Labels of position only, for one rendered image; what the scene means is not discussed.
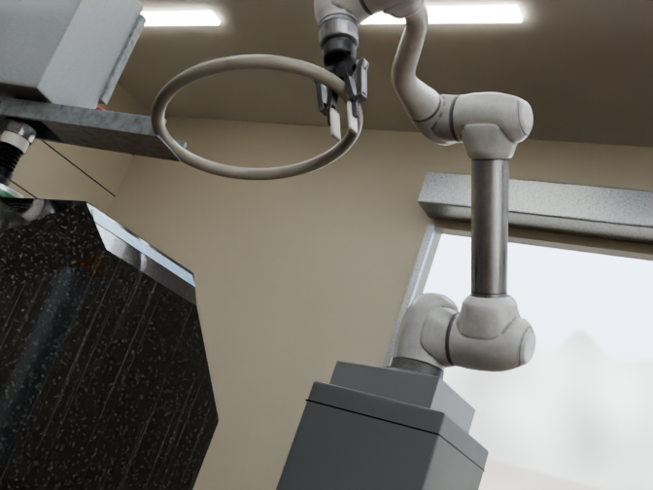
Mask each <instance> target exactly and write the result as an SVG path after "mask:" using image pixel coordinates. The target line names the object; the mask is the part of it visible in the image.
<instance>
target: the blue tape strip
mask: <svg viewBox="0 0 653 490"><path fill-rule="evenodd" d="M91 210H92V214H93V219H94V221H95V222H96V223H97V224H99V225H100V226H102V227H104V228H105V229H107V230H108V231H110V232H111V233H113V234H114V235H116V236H117V237H119V238H121V239H122V240H124V241H125V242H127V243H128V244H130V245H131V246H133V247H134V248H136V249H137V250H139V251H140V252H142V253H144V254H145V255H147V256H148V257H150V258H151V259H153V260H154V261H156V262H157V263H159V264H161V265H162V266H164V267H165V268H167V269H169V270H170V271H172V272H173V273H175V274H176V275H178V276H179V277H181V278H182V279H184V280H185V281H187V282H188V283H190V284H192V285H193V286H194V287H195V284H194V281H193V278H192V275H191V274H189V273H188V272H186V271H185V270H183V269H182V268H180V267H179V266H177V265H176V264H174V263H173V262H171V261H169V260H168V259H166V258H165V257H164V256H162V255H161V254H160V253H158V252H157V251H155V250H154V249H152V248H150V247H149V246H147V245H146V244H144V243H143V242H141V241H140V240H138V239H137V238H135V237H134V236H132V235H131V234H129V233H128V232H126V231H125V230H123V229H122V228H120V227H118V226H117V225H115V224H114V223H112V222H111V221H109V220H108V219H106V218H105V217H103V216H102V215H100V214H99V213H97V212H96V211H94V210H93V209H91ZM195 288H196V287H195Z"/></svg>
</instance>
